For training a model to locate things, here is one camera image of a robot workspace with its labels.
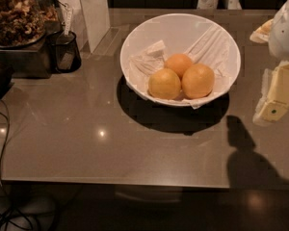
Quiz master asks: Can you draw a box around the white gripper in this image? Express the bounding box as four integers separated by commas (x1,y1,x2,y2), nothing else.
250,0,289,126

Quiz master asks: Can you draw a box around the white bowl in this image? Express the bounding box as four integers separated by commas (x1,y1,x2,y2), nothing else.
119,13,242,108

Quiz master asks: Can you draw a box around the front right orange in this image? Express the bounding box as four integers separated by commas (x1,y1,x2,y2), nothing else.
181,64,215,99

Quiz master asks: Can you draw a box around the orange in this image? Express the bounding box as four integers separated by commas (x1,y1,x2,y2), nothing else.
164,53,193,78
181,64,215,99
148,68,181,99

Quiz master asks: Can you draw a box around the back orange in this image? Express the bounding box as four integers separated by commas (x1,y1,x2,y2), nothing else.
164,53,193,78

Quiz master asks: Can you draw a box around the front left orange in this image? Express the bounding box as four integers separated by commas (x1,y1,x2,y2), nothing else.
148,68,181,99

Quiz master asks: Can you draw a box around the white paper towel liner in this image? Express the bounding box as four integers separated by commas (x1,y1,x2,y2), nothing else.
128,24,236,110

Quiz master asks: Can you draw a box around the white board panel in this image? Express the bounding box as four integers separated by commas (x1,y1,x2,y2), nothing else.
59,0,110,53

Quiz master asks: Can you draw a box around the black mesh cup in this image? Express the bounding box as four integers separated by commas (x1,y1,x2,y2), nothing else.
46,31,82,73

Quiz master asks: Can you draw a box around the white tag in cup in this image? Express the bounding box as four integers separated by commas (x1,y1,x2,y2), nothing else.
64,3,73,37

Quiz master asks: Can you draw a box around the dark metal box stand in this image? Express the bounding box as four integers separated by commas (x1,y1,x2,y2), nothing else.
0,21,62,79

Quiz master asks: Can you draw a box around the glass jar of nuts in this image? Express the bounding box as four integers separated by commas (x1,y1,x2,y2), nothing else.
0,0,45,48

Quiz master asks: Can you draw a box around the black cable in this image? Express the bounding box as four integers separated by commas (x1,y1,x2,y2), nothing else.
0,93,61,231

